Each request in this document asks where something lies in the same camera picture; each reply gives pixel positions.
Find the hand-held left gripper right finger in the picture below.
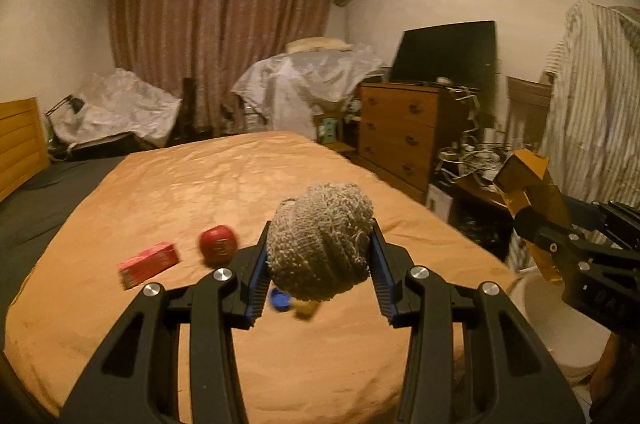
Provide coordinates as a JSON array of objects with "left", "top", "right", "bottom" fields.
[{"left": 370, "top": 219, "right": 586, "bottom": 424}]

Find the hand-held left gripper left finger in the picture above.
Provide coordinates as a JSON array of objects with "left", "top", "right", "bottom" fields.
[{"left": 60, "top": 219, "right": 273, "bottom": 424}]

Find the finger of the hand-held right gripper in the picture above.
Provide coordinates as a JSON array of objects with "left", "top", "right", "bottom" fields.
[
  {"left": 562, "top": 196, "right": 640, "bottom": 250},
  {"left": 512, "top": 206, "right": 622, "bottom": 276}
]

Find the yellow cardboard box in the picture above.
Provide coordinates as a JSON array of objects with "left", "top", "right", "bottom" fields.
[{"left": 492, "top": 149, "right": 576, "bottom": 282}]

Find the white plastic bucket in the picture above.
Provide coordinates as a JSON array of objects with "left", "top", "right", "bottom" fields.
[{"left": 507, "top": 271, "right": 613, "bottom": 385}]

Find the beige knitted cloth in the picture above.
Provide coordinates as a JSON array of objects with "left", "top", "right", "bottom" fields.
[{"left": 265, "top": 183, "right": 376, "bottom": 302}]

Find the person's right forearm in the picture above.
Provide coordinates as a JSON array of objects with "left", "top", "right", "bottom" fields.
[{"left": 587, "top": 326, "right": 640, "bottom": 424}]

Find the blue bottle cap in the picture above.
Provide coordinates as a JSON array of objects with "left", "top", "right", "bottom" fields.
[{"left": 268, "top": 288, "right": 293, "bottom": 312}]

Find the red apple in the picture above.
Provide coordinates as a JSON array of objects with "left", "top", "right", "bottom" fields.
[{"left": 199, "top": 225, "right": 238, "bottom": 266}]

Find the black plastic bag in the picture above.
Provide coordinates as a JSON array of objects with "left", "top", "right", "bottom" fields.
[{"left": 450, "top": 204, "right": 511, "bottom": 260}]

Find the dark wooden side table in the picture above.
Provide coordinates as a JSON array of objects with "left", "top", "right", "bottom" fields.
[{"left": 450, "top": 174, "right": 516, "bottom": 255}]

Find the white carton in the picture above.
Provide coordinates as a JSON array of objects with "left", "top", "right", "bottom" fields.
[{"left": 426, "top": 184, "right": 455, "bottom": 222}]

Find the orange bed blanket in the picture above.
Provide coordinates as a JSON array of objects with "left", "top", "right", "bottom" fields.
[{"left": 2, "top": 131, "right": 516, "bottom": 424}]

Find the red cardboard box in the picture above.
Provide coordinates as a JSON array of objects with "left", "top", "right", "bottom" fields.
[{"left": 117, "top": 242, "right": 181, "bottom": 291}]

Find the grey striped cloth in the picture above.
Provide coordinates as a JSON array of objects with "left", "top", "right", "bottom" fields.
[{"left": 539, "top": 0, "right": 640, "bottom": 205}]

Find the brown wooden panel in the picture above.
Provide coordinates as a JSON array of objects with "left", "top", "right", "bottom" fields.
[{"left": 505, "top": 76, "right": 553, "bottom": 152}]

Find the wooden chest of drawers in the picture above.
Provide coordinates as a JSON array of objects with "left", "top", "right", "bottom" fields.
[{"left": 356, "top": 81, "right": 473, "bottom": 202}]

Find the small wooden child chair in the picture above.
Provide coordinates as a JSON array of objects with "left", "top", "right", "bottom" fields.
[{"left": 312, "top": 113, "right": 357, "bottom": 157}]

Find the dark wooden chair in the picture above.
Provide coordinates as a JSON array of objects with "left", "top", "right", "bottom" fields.
[{"left": 172, "top": 76, "right": 198, "bottom": 147}]

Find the large white plastic cover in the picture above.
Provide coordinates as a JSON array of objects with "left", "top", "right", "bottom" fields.
[{"left": 231, "top": 44, "right": 383, "bottom": 140}]

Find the black television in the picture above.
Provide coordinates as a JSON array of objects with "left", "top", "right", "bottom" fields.
[{"left": 389, "top": 20, "right": 498, "bottom": 91}]

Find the dark grey bedsheet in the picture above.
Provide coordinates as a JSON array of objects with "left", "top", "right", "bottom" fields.
[{"left": 0, "top": 154, "right": 131, "bottom": 320}]

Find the small white plastic cover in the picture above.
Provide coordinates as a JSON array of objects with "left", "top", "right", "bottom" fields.
[{"left": 47, "top": 68, "right": 182, "bottom": 150}]

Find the brown window curtain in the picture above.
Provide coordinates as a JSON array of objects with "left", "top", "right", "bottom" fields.
[{"left": 105, "top": 0, "right": 341, "bottom": 140}]

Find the beige pillow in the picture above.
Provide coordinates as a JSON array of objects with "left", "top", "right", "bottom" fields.
[{"left": 285, "top": 36, "right": 353, "bottom": 54}]

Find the black desk lamp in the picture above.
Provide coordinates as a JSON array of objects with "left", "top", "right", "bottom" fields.
[{"left": 46, "top": 94, "right": 86, "bottom": 125}]

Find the wooden headboard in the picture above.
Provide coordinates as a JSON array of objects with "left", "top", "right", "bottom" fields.
[{"left": 0, "top": 98, "right": 51, "bottom": 202}]

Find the tangle of white cables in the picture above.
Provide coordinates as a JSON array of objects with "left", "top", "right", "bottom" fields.
[{"left": 435, "top": 86, "right": 516, "bottom": 185}]

